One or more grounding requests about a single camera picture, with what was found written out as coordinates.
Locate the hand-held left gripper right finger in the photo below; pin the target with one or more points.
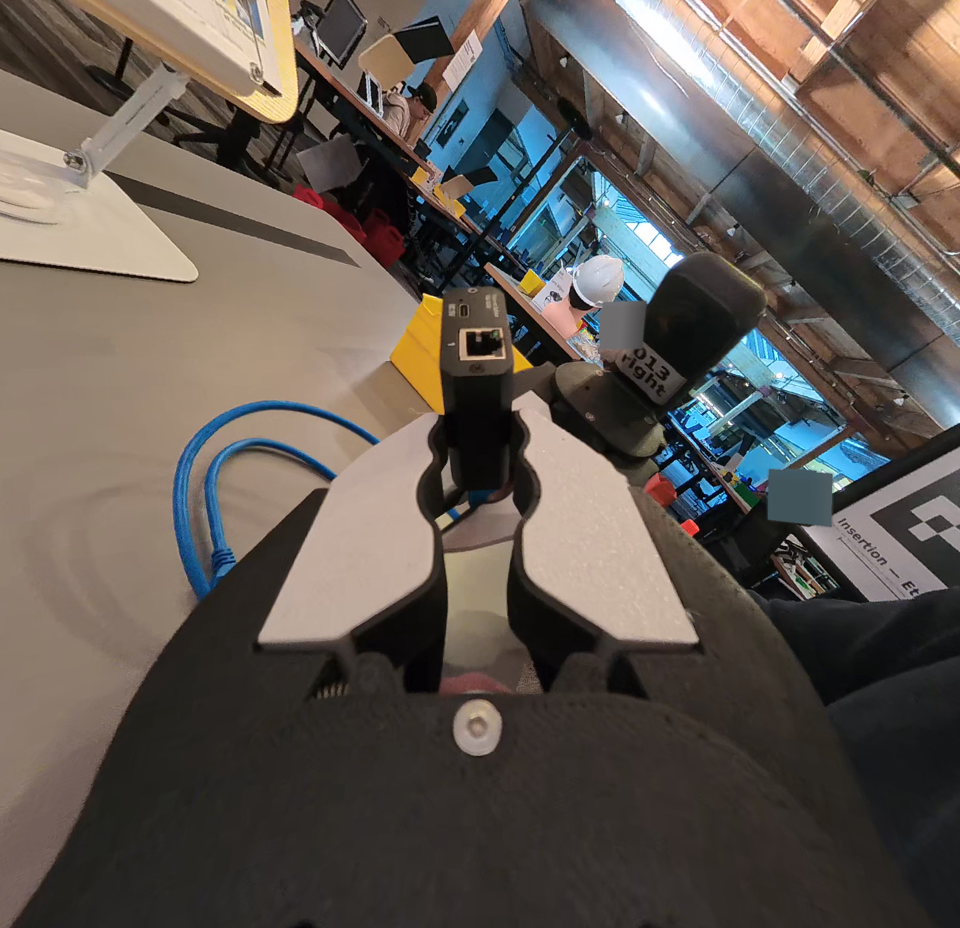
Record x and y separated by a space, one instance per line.
607 560

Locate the white hard hat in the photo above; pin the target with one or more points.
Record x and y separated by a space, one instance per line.
600 279

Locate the silver ventilation duct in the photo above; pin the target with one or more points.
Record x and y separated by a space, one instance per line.
750 155

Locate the white document stand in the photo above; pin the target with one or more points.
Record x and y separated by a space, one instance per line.
112 237

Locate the black monitor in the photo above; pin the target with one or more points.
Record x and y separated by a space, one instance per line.
341 24

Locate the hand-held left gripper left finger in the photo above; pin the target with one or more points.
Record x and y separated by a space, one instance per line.
352 568

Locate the yellow plastic bin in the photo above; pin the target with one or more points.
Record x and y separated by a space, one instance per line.
416 358

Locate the white paper notice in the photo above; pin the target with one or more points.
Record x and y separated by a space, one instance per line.
461 57

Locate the pink mannequin bust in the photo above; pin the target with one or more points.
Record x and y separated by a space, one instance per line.
559 316

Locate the red plastic container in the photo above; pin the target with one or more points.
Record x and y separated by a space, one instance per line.
384 239
330 211

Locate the white printed sign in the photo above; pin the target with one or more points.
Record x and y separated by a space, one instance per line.
870 545

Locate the small black ethernet switch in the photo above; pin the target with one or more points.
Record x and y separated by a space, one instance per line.
476 418

